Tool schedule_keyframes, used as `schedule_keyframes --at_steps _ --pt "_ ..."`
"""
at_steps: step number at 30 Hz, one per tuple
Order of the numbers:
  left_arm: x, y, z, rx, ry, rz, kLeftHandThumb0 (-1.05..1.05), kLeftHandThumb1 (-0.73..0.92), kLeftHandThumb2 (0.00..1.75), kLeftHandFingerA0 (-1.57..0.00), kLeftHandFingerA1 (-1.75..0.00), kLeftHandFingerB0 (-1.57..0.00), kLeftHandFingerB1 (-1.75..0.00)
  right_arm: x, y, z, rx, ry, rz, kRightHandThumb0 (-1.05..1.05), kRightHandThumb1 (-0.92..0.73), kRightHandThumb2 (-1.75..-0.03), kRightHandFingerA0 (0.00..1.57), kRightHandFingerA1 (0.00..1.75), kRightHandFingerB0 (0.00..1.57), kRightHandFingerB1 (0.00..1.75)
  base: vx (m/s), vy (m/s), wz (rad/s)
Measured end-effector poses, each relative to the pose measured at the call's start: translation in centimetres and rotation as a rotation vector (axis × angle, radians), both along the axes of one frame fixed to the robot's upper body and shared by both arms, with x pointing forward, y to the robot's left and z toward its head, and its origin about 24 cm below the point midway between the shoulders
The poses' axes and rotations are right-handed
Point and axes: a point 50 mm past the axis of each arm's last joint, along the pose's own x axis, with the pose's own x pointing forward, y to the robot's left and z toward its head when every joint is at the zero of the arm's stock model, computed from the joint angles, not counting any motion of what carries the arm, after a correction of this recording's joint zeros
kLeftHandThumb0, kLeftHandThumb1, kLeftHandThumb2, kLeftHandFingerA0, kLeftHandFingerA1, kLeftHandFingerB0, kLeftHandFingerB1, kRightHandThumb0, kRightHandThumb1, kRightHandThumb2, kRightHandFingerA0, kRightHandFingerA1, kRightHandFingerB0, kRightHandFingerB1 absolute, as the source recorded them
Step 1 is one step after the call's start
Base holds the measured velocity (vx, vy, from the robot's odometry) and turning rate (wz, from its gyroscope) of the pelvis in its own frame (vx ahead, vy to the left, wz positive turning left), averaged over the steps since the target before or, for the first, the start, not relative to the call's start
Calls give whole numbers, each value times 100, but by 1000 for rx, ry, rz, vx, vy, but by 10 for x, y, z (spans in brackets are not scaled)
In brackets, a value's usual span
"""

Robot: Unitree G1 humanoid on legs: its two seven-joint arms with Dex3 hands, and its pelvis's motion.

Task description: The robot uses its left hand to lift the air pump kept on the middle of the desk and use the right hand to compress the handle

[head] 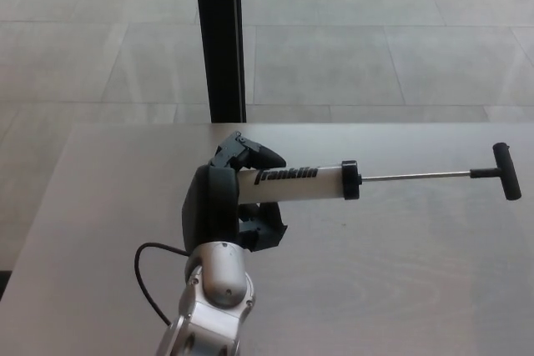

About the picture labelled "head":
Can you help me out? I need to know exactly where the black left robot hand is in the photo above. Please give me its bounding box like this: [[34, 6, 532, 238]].
[[180, 130, 289, 253]]

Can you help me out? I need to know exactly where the white Franklin air pump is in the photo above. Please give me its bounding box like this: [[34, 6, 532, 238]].
[[237, 142, 522, 203]]

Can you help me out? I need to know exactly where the black floor object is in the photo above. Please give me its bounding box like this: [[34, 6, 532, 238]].
[[0, 270, 12, 303]]

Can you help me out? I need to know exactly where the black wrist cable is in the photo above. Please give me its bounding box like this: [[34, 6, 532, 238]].
[[133, 242, 189, 326]]

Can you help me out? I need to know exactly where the black vertical frame post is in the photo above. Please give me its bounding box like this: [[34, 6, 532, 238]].
[[192, 0, 248, 124]]

